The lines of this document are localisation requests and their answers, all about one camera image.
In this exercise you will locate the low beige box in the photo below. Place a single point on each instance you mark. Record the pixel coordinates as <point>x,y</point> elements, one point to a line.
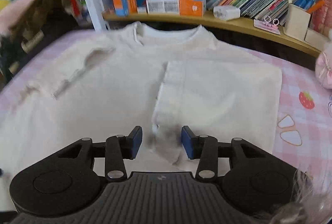
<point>315,38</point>

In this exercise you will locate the pink plush toy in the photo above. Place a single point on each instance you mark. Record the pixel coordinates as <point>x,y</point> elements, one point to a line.
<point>324,68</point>

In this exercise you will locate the brown bag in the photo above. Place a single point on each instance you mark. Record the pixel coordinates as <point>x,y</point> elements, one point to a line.
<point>39,14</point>

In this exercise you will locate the red bottle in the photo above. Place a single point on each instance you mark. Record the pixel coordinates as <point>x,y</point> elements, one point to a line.
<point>74,2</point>

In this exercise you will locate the beige pen holder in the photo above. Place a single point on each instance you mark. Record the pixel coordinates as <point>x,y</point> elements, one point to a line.
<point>297,23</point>

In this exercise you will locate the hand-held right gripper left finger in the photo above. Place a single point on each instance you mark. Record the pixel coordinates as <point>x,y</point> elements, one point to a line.
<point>136,142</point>

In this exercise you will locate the cream sweater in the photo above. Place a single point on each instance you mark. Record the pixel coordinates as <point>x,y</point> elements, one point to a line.
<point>116,84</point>

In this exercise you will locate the white charger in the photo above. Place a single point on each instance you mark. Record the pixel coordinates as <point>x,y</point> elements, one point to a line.
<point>226,12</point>

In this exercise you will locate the pink checkered bedsheet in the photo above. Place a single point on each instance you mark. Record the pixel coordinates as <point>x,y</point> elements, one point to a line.
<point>298,79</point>

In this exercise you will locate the wooden bookshelf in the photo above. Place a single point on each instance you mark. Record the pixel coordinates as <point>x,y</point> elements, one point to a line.
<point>233,23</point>

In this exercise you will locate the pink plush cushion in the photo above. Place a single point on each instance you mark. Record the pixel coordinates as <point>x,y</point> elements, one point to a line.
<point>15,10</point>

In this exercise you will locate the pink hair clip card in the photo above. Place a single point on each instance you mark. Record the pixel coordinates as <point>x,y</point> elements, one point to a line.
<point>267,25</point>

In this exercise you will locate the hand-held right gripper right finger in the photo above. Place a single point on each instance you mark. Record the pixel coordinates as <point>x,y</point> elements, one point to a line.
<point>187,142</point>

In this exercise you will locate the long white orange box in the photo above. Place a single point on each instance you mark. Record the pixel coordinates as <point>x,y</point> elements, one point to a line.
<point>176,5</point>

